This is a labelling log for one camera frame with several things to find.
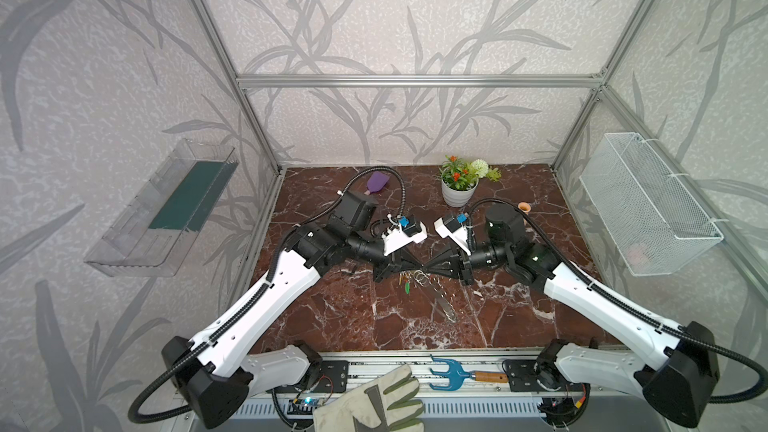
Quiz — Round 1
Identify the blue garden hand fork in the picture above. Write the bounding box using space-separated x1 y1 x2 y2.
429 355 509 392

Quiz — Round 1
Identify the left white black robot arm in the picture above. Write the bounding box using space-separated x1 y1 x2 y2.
128 191 427 429

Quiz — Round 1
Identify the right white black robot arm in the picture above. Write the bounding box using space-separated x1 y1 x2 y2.
424 199 767 428

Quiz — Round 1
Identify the purple pink toy spatula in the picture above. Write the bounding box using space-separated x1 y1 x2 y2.
365 171 390 195

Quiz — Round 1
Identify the white pot with flowers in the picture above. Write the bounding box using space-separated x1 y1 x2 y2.
439 155 502 208

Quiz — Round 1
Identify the white green work glove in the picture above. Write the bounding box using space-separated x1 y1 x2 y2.
313 365 425 432

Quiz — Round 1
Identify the green circuit board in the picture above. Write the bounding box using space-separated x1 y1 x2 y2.
286 397 320 419

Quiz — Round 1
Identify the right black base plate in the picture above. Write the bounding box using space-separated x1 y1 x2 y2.
501 358 562 393

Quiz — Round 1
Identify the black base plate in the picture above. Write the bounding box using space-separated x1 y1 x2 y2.
501 358 562 393
297 360 350 395

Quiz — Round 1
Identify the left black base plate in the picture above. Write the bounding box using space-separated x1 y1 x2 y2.
297 360 350 395

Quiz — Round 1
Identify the white wire mesh basket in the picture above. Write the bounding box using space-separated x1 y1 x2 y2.
580 132 724 277

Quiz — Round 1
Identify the clear plastic wall tray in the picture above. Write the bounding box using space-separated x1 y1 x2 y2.
84 139 239 278

